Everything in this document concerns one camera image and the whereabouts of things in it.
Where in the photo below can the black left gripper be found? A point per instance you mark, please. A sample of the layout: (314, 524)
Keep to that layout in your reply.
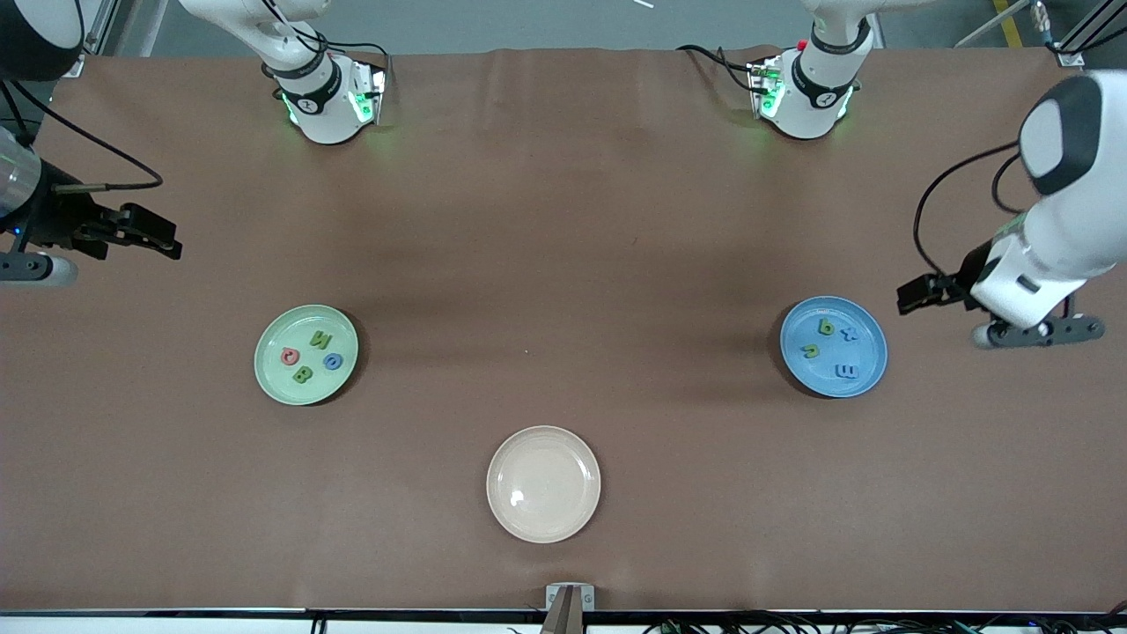
(971, 268)

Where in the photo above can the light green plate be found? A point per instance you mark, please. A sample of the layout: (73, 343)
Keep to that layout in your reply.
(277, 387)

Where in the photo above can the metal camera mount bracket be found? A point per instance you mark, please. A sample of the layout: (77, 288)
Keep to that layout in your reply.
(569, 599)

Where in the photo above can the blue small letter m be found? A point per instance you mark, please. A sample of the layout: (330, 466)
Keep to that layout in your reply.
(847, 372)

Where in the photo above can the brown table mat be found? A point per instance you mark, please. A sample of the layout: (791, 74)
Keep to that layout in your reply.
(563, 176)

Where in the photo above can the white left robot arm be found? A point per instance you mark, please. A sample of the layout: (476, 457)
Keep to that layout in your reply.
(814, 97)

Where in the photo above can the beige plate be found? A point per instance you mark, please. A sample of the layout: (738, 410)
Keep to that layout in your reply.
(543, 484)

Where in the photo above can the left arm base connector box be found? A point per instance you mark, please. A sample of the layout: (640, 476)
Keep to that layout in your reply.
(764, 88)

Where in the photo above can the aluminium frame profile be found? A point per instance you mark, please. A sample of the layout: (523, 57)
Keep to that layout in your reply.
(1087, 40)
(101, 26)

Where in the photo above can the blue capital letter G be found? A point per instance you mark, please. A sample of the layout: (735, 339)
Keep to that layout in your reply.
(327, 361)

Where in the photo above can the blue plate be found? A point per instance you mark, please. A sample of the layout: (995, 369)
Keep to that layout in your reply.
(867, 348)

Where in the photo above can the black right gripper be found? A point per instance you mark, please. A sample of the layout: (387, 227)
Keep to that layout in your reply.
(55, 220)

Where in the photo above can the black table edge rail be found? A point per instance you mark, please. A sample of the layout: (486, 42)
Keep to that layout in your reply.
(176, 611)

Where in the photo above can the red capital letter Q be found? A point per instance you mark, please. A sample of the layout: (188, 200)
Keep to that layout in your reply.
(284, 357)

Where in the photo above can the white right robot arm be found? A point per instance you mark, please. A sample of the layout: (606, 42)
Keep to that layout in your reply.
(321, 97)

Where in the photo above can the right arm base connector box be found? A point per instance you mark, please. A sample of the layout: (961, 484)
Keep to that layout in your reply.
(368, 92)

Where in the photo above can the green capital letter B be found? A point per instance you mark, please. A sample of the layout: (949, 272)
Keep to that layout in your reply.
(302, 375)

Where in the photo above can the green capital letter N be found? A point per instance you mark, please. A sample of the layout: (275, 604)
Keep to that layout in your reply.
(321, 340)

